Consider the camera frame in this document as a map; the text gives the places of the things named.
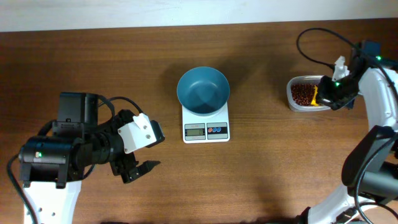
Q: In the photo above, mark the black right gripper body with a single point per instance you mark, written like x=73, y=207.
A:
x=339, y=94

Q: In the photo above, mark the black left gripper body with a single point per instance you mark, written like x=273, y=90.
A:
x=123, y=165

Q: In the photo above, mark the yellow plastic measuring scoop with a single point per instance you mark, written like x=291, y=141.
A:
x=314, y=98

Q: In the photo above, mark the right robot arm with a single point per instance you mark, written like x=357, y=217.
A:
x=367, y=179

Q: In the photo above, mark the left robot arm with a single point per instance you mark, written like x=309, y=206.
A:
x=88, y=131

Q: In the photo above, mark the white digital kitchen scale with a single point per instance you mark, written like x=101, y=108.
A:
x=207, y=128

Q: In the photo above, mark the teal blue bowl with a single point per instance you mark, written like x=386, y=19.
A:
x=203, y=91

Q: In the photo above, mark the red beans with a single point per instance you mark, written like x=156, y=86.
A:
x=302, y=93

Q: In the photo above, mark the clear plastic container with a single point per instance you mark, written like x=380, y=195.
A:
x=309, y=79

